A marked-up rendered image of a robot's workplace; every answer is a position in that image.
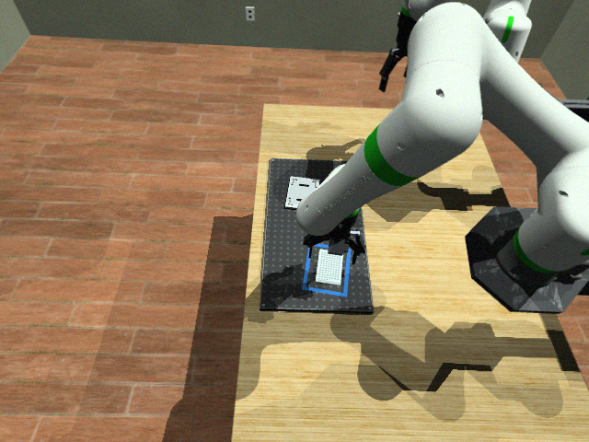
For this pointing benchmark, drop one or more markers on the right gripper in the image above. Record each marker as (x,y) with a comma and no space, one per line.
(402,41)

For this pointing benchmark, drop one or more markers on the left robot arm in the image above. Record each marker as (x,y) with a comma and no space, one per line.
(440,116)

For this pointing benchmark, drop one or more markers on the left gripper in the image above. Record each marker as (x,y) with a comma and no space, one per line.
(359,247)

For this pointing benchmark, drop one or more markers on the blue rectangular tape outline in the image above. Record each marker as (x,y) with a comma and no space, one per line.
(344,294)

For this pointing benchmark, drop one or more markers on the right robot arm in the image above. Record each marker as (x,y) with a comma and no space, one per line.
(509,24)

